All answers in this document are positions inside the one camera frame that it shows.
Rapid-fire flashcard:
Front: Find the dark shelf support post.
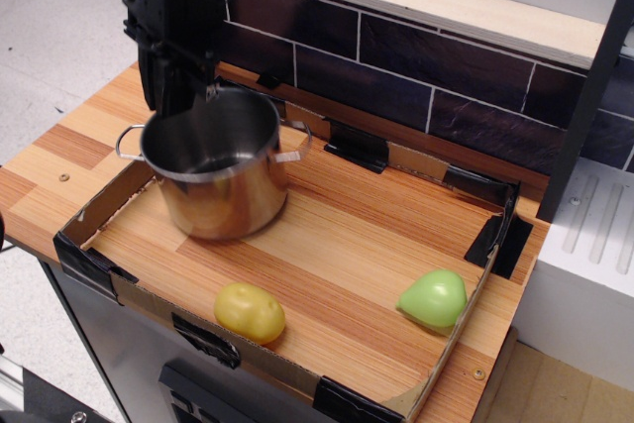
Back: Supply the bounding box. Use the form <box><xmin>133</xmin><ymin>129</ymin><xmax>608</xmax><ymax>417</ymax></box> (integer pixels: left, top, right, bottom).
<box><xmin>536</xmin><ymin>0</ymin><xmax>633</xmax><ymax>223</ymax></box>

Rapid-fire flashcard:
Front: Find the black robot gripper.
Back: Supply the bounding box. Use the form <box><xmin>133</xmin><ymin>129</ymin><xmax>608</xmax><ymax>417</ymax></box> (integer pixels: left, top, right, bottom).
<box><xmin>123</xmin><ymin>0</ymin><xmax>227</xmax><ymax>118</ymax></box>

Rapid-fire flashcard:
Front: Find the metal pot with handles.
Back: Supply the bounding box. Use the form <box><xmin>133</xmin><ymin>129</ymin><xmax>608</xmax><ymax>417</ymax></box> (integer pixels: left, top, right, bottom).
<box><xmin>134</xmin><ymin>87</ymin><xmax>312</xmax><ymax>241</ymax></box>

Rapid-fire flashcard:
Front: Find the cardboard fence with black tape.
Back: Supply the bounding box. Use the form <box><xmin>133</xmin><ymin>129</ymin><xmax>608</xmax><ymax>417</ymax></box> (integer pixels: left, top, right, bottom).
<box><xmin>54</xmin><ymin>71</ymin><xmax>526</xmax><ymax>422</ymax></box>

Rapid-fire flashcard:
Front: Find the yellow plastic potato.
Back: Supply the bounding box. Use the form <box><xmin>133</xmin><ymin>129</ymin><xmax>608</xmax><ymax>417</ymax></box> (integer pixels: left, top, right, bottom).
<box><xmin>213</xmin><ymin>282</ymin><xmax>285</xmax><ymax>345</ymax></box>

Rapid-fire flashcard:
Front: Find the green plastic pear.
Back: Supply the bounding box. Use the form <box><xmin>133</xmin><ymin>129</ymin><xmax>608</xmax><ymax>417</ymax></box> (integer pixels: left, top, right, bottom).
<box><xmin>396</xmin><ymin>269</ymin><xmax>467</xmax><ymax>328</ymax></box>

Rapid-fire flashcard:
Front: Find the white toy sink drainboard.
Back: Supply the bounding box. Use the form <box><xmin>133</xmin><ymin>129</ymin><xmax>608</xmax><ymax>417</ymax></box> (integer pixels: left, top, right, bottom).
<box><xmin>513</xmin><ymin>159</ymin><xmax>633</xmax><ymax>389</ymax></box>

